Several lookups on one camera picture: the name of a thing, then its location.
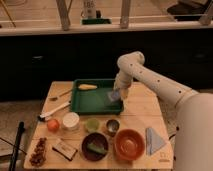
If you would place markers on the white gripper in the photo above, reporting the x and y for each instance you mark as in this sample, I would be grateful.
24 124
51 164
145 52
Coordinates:
123 89

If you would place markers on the blue sponge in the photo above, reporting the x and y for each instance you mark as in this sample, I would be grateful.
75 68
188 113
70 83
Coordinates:
114 95

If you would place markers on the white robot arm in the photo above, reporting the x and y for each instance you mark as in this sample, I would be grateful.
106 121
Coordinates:
193 149

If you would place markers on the green plastic tray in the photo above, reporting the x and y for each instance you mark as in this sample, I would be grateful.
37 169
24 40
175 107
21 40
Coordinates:
96 101

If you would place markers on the yellow corn cob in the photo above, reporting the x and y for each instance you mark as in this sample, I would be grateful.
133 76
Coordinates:
87 87

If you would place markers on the small metal cup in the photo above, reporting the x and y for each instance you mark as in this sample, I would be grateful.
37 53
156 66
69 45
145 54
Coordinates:
112 126

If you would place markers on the small green cup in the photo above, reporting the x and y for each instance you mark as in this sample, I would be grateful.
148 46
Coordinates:
92 125

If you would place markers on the orange bowl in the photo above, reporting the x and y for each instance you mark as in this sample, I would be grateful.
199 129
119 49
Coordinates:
128 145

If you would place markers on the white lidded jar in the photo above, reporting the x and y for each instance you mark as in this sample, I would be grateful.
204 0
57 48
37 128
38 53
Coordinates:
70 121

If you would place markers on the folded blue cloth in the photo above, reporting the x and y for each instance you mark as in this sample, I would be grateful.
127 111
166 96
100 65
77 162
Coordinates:
154 141

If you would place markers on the dark brown bowl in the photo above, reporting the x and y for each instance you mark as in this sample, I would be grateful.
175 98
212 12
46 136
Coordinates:
98 139

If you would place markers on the green vegetable piece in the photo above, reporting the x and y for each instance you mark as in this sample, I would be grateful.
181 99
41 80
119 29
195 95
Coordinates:
93 147

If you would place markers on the green base white bottle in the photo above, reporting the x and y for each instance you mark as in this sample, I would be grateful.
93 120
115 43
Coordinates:
90 15

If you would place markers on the orange tomato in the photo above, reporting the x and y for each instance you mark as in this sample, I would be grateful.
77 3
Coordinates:
53 125

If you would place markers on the brown wooden block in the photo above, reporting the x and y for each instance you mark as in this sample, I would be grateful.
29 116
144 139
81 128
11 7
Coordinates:
64 149

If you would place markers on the black pole stand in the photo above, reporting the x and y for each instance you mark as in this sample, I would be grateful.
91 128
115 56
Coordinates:
16 146

